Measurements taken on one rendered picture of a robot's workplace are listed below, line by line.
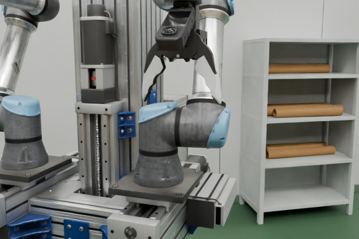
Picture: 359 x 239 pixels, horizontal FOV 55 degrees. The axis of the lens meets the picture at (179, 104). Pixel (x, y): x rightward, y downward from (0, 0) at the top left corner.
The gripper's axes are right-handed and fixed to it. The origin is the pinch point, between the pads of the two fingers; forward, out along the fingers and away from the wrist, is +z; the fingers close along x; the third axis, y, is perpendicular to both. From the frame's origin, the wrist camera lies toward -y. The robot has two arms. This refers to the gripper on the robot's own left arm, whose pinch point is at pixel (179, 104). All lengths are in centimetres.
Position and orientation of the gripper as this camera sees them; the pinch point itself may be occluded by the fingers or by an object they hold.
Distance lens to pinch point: 65.1
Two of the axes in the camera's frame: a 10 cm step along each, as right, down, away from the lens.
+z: 0.0, 9.9, 1.4
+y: 3.1, -1.3, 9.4
